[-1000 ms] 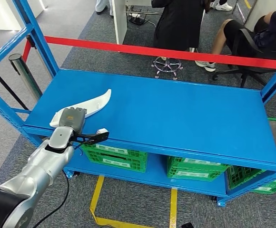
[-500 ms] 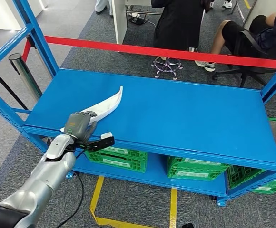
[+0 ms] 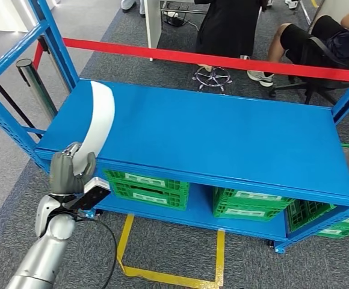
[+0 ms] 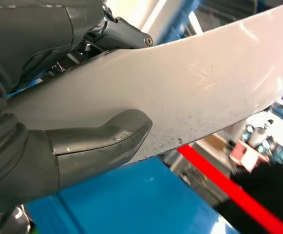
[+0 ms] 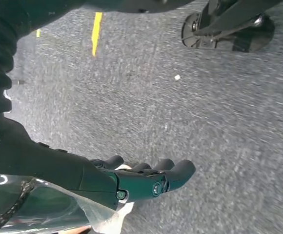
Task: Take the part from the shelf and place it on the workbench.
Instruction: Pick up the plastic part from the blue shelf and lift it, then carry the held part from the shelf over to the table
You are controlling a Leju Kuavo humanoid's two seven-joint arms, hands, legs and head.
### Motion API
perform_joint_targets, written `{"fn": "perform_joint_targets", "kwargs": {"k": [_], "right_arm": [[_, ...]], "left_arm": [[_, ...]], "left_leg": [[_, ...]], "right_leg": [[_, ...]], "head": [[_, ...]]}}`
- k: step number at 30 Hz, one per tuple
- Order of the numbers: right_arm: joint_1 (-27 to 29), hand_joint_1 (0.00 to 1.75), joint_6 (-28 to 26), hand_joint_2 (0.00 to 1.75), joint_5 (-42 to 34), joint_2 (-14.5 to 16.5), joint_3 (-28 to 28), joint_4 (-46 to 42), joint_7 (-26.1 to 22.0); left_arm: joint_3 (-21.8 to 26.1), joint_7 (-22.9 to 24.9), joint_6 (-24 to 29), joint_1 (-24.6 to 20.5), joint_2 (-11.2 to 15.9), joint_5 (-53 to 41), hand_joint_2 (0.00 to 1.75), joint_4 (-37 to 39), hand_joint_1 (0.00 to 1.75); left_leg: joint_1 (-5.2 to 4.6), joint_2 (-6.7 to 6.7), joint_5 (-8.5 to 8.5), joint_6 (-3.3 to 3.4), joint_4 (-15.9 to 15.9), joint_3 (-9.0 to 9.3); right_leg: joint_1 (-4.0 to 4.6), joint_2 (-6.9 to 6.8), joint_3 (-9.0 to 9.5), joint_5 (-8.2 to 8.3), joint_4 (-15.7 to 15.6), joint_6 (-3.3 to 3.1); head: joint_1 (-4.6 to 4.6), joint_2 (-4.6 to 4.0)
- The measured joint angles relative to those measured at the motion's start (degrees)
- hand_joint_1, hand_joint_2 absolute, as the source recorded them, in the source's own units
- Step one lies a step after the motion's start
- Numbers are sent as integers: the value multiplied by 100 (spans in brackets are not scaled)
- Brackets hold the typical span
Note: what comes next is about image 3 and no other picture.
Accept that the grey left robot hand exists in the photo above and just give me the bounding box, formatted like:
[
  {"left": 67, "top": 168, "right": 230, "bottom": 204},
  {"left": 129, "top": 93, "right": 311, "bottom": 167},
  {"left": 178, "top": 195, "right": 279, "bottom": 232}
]
[{"left": 48, "top": 142, "right": 97, "bottom": 196}]

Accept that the white curved plastic part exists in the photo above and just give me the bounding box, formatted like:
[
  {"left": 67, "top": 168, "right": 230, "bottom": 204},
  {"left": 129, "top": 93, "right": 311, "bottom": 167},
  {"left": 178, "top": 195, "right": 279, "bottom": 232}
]
[{"left": 72, "top": 81, "right": 116, "bottom": 176}]

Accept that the blue metal shelf rack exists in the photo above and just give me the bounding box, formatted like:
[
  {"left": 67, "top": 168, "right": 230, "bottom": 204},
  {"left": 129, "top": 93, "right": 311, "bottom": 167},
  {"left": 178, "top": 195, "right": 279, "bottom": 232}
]
[{"left": 0, "top": 0, "right": 349, "bottom": 255}]

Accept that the red barrier belt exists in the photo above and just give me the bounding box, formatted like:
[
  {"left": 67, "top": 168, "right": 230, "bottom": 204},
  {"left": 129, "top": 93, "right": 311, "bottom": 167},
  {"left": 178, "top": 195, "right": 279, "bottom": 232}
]
[{"left": 33, "top": 37, "right": 349, "bottom": 83}]

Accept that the black power strip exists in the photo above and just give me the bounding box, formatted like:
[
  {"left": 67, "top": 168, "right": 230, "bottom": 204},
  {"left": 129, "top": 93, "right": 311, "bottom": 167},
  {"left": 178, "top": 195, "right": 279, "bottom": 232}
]
[{"left": 163, "top": 11, "right": 190, "bottom": 28}]

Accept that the chrome stool base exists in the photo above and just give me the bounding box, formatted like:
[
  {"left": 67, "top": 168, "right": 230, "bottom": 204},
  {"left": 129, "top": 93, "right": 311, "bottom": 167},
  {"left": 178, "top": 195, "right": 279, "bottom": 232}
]
[{"left": 192, "top": 66, "right": 232, "bottom": 93}]

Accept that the black office chair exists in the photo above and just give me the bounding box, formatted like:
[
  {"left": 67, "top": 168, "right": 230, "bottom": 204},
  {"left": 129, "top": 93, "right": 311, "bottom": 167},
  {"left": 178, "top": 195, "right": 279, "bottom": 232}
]
[{"left": 267, "top": 37, "right": 349, "bottom": 106}]

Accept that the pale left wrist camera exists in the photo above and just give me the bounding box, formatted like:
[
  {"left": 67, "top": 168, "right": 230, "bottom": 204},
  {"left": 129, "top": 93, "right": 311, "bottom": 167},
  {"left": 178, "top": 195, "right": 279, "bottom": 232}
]
[{"left": 82, "top": 177, "right": 111, "bottom": 210}]

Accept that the black stanchion post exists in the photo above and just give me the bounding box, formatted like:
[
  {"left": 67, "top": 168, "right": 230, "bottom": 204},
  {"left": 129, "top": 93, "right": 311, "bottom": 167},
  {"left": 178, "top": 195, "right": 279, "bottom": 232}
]
[{"left": 0, "top": 63, "right": 43, "bottom": 140}]

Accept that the chrome stanchion post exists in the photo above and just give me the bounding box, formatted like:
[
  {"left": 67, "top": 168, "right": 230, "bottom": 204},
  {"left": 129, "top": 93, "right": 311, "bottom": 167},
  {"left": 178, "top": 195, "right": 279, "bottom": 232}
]
[{"left": 15, "top": 58, "right": 58, "bottom": 122}]

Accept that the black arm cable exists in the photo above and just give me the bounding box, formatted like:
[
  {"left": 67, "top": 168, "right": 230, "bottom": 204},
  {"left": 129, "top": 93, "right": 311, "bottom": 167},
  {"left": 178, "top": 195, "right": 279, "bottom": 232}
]
[{"left": 75, "top": 215, "right": 118, "bottom": 289}]

